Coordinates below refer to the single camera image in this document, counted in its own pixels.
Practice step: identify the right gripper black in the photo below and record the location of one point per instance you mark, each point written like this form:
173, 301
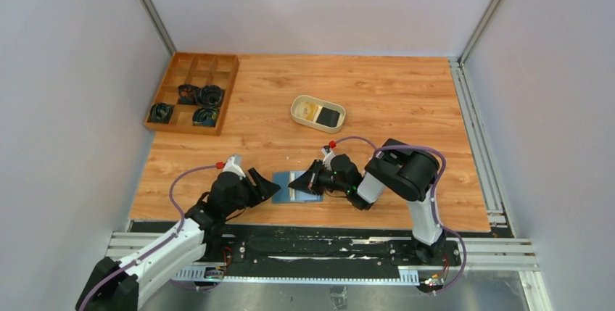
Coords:
309, 180

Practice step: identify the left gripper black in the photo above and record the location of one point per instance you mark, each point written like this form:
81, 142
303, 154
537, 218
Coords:
264, 188

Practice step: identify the gold credit card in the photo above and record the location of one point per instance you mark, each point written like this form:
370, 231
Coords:
307, 110

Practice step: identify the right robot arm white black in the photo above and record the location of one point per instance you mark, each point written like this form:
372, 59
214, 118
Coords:
411, 172

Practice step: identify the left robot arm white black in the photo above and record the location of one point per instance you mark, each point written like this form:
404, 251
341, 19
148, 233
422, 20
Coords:
127, 283

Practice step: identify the beige oval tray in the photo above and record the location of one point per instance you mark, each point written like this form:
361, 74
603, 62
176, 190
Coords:
321, 103

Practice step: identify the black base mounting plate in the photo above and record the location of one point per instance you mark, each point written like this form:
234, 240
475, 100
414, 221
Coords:
265, 251

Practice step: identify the rolled dark belt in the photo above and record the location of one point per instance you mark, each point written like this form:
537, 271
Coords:
210, 96
187, 94
205, 117
160, 113

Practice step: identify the wooden compartment organizer box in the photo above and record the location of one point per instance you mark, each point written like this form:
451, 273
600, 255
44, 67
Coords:
198, 69

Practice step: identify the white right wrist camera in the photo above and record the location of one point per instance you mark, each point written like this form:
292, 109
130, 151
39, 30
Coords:
328, 154

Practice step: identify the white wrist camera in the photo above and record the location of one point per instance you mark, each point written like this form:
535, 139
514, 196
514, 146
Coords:
328, 154
233, 165

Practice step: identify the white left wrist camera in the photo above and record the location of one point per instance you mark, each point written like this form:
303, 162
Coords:
233, 165

